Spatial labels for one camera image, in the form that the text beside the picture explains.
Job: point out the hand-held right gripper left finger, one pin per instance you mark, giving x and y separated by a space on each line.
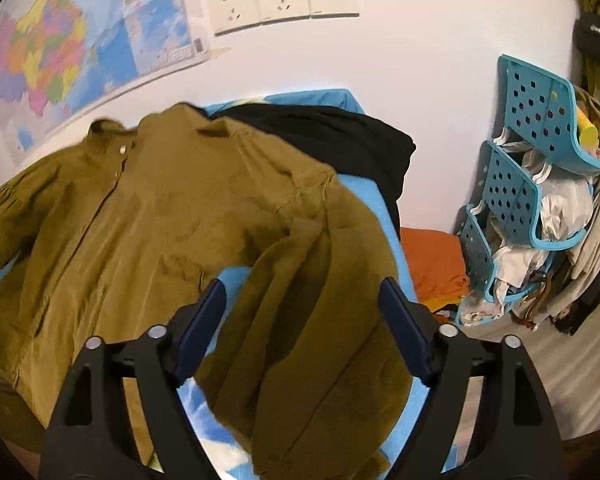
202 331

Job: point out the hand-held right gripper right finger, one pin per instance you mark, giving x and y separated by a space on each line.
405 331

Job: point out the olive button-up shirt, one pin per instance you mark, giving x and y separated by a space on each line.
155 220

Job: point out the beige hanging clothes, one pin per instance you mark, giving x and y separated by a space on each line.
596 240

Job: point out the orange cloth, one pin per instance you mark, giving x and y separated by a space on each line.
430 260

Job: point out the blue printed bed sheet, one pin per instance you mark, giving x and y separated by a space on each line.
365 205

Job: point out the blue perforated plastic rack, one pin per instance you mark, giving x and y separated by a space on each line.
510 195

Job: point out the black garment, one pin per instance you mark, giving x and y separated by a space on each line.
340 145

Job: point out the yellow plastic bottle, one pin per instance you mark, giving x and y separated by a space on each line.
588 130

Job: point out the black box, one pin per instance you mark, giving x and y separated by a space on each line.
595 35

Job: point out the colourful wall map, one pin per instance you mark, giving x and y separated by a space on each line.
55 50

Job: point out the white wall socket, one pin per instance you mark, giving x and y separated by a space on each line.
232 10
282 1

